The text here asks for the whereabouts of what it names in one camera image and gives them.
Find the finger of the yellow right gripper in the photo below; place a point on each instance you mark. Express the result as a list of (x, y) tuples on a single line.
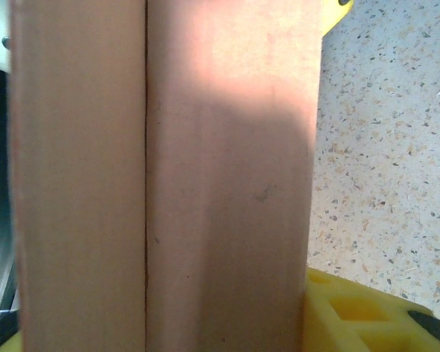
[(333, 11)]

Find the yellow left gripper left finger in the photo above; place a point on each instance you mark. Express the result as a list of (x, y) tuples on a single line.
[(12, 344)]

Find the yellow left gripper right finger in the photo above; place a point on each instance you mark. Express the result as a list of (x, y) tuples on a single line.
[(352, 322)]

